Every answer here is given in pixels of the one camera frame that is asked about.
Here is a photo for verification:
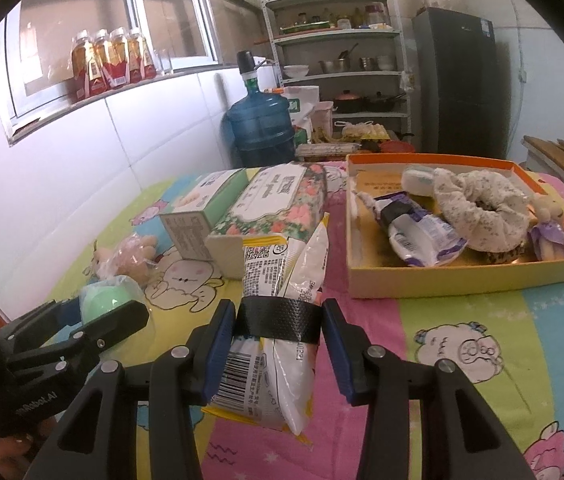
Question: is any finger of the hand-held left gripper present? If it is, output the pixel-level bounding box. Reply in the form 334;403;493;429
69;301;150;361
0;299;83;343

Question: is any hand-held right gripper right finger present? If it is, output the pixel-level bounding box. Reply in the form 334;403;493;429
321;298;538;480

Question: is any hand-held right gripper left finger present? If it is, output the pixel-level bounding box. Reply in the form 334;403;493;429
24;299;237;480

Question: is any light green soft ball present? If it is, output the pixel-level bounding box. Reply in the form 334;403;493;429
79;281;135;323

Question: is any yellow white packet black band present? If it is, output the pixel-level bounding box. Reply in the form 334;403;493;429
201;212;332;448

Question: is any orange rimmed cardboard box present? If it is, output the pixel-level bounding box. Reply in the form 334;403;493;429
344;154;564;300

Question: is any white floral fabric scrunchie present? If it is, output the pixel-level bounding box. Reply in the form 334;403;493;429
432;167;533;253

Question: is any cream teddy bear purple dress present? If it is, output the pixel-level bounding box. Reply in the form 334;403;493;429
527;195;564;262

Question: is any person's left hand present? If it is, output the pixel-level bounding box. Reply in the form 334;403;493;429
0;410;58;480

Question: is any pink plush in plastic bag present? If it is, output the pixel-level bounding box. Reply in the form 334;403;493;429
93;232;160;286

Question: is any green cardboard box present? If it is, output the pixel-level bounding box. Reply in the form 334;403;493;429
158;169;248;262

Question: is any purple white packet black band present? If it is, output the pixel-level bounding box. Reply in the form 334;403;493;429
353;190;468;268

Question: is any floral tissue box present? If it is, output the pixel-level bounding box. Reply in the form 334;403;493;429
204;162;330;281

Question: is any leopard print scrunchie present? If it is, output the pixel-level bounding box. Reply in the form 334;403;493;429
477;245;528;265

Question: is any bag of eggs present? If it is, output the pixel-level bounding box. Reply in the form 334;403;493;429
334;120;392;142

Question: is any blue water jug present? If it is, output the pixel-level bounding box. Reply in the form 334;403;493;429
224;91;297;168

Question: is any pot with red lid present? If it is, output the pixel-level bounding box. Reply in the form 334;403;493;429
333;90;365;113

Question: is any black wok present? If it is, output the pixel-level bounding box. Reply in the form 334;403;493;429
364;92;408;113

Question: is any clear drinking glass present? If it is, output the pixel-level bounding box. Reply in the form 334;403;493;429
154;49;175;76

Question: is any white bag green label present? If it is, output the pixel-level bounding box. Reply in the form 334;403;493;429
282;85;320;128

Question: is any grey metal shelf rack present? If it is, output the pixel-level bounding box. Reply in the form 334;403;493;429
262;0;415;153

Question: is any black water pump dispenser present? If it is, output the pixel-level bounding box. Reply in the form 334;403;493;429
238;50;275;92

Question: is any steel pot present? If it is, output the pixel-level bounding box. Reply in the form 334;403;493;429
318;58;353;75

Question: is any wooden counter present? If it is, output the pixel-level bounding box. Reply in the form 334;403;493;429
522;135;564;206

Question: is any dark grey refrigerator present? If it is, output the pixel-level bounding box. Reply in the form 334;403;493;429
412;7;510;161

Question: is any sliding window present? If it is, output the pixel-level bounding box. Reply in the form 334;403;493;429
4;0;263;133

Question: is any green tray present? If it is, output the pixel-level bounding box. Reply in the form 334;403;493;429
279;20;333;33

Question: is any jar with red lid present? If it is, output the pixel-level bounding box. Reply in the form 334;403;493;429
364;2;387;27

